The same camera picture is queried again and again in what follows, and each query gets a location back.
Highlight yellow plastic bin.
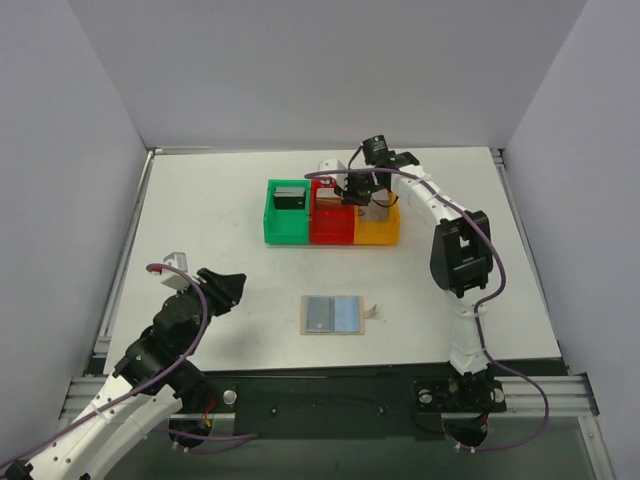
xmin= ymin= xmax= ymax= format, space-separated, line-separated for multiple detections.
xmin=354 ymin=191 xmax=401 ymax=246

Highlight gold credit card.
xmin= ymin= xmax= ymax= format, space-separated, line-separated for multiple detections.
xmin=314 ymin=197 xmax=348 ymax=211

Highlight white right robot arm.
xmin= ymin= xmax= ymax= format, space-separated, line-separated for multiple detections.
xmin=336 ymin=135 xmax=493 ymax=409

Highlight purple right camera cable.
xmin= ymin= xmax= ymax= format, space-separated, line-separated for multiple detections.
xmin=303 ymin=167 xmax=554 ymax=454

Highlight cards in yellow bin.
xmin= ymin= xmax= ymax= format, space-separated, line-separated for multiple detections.
xmin=358 ymin=198 xmax=392 ymax=222

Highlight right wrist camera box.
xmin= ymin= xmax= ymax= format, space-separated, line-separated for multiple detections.
xmin=318 ymin=158 xmax=347 ymax=190

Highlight beige leather card holder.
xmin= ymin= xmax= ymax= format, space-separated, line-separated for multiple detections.
xmin=300 ymin=295 xmax=378 ymax=336

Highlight red plastic bin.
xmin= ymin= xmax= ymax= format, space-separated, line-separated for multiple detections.
xmin=309 ymin=180 xmax=355 ymax=245

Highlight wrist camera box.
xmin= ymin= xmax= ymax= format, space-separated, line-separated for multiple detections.
xmin=161 ymin=251 xmax=190 ymax=291
xmin=318 ymin=158 xmax=347 ymax=190

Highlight black cards in green bin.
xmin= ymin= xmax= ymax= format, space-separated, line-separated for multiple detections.
xmin=272 ymin=186 xmax=307 ymax=210

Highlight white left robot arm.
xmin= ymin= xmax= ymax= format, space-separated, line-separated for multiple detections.
xmin=1 ymin=264 xmax=246 ymax=479

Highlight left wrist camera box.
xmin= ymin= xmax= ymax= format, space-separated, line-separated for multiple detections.
xmin=161 ymin=251 xmax=190 ymax=291

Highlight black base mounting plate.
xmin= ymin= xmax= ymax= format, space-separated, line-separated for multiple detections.
xmin=169 ymin=363 xmax=506 ymax=441

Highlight grey credit card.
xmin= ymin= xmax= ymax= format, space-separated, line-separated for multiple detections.
xmin=304 ymin=296 xmax=334 ymax=333

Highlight green plastic bin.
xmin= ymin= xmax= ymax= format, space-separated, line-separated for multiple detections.
xmin=263 ymin=179 xmax=311 ymax=246

